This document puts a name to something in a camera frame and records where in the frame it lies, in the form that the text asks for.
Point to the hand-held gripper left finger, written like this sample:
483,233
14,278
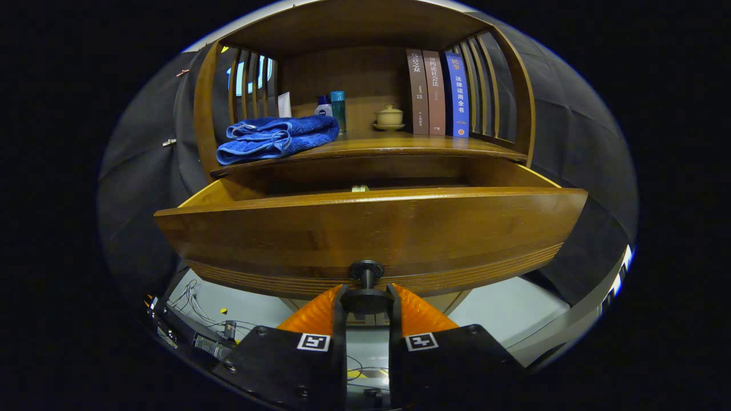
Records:
340,365

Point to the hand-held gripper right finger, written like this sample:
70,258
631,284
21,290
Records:
395,365

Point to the wooden drawer with black knob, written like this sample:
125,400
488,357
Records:
371,228

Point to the brown wooden cabinet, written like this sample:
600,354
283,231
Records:
354,68

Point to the grey mesh device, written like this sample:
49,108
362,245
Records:
210,345

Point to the folded blue towel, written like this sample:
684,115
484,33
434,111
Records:
268,140

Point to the beige lidded teacup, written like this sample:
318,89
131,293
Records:
389,118

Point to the teal bottle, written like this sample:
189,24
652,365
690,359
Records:
338,111

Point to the white bottle with blue cap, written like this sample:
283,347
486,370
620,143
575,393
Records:
323,108

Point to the white tube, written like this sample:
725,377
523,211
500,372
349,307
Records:
284,105

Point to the dark brown book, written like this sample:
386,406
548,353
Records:
418,97

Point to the reddish brown book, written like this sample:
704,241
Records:
435,97

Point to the blue book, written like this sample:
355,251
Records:
458,97

